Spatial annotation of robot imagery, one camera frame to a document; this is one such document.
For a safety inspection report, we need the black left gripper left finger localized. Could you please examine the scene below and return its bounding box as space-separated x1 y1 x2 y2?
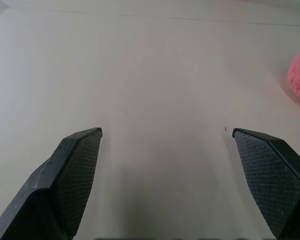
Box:
0 127 103 240

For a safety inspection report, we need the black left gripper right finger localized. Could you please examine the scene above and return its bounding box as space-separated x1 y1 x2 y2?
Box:
231 127 300 240

